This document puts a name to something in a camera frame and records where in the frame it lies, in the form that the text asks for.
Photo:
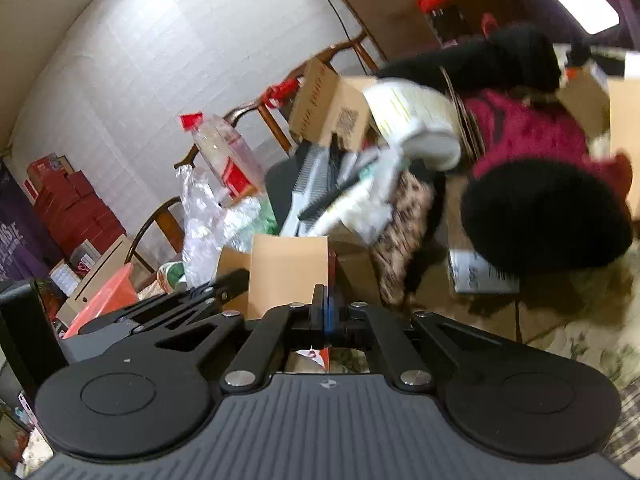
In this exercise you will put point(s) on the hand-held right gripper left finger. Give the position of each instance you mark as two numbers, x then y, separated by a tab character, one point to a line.
270	340

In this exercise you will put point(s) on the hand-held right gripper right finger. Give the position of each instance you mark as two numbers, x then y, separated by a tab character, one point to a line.
380	340

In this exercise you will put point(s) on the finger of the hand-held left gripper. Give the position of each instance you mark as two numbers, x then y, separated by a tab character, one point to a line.
225	285
175	312

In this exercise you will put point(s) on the clear plastic bag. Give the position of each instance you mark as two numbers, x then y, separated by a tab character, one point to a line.
200	230

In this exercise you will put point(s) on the brown envelope with red circle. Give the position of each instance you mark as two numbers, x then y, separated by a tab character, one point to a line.
287	275

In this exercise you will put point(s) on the floral cloth desktop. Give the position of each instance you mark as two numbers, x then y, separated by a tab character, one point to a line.
585	330

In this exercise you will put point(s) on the printed paper cup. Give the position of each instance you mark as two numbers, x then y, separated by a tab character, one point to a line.
172	275

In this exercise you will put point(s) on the orange plastic basin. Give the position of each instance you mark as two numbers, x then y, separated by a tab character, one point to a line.
107	295

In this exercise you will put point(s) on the flat cardboard sheet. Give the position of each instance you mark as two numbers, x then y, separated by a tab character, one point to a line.
355	270

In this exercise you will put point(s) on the curved back wooden chair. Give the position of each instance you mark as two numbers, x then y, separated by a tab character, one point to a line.
145	220

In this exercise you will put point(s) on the leopard print cloth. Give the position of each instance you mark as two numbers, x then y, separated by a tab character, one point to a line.
400	240

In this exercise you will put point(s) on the purple hanging jersey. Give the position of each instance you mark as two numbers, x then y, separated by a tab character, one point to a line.
25	230

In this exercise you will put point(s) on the black cloth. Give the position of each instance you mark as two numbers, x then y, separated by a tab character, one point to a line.
282	190

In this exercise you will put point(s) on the white printed paper label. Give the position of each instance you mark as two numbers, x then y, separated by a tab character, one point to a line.
480	272

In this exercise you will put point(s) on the black comb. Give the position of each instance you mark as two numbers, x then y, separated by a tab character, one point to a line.
330	200

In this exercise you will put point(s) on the long grey plastic comb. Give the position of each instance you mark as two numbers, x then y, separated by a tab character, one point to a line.
307	175

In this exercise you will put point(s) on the stack of red boxes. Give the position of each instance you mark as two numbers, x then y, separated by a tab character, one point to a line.
75	205

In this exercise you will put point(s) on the white plastic tube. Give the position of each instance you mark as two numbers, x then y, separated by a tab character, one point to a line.
352	205

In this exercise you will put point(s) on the clear plastic bottle red cap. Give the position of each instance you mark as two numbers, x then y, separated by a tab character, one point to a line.
220	145

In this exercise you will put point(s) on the black fuzzy hat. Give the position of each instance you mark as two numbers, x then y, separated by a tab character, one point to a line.
540	220

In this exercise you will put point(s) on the dark bottle red cap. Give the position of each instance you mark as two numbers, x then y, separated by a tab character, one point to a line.
280	92

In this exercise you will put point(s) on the brown cardboard box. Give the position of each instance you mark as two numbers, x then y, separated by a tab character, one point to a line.
325	105

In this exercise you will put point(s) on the white paper roll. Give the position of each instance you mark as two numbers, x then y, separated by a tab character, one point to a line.
420	125

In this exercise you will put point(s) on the dark red garment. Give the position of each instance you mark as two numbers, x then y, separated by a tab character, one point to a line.
530	130

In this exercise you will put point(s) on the black fleece garment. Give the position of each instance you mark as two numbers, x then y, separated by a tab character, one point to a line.
500	55

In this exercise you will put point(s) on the dark jar red lid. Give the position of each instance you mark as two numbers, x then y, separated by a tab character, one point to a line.
445	20

